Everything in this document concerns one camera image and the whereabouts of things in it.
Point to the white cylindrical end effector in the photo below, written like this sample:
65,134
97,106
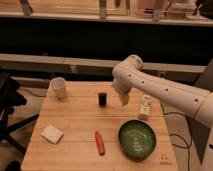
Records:
124,99

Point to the black eraser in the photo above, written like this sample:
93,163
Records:
102,99

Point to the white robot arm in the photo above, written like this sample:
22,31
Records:
195,102

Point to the small white bottle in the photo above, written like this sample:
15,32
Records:
145,107

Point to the green bowl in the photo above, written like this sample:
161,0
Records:
137,139

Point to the orange carrot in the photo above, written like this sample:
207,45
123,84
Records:
99,143

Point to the white paper cup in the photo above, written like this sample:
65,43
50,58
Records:
58,85

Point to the white sponge block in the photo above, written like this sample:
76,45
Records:
52,134

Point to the black office chair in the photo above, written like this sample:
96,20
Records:
9,98

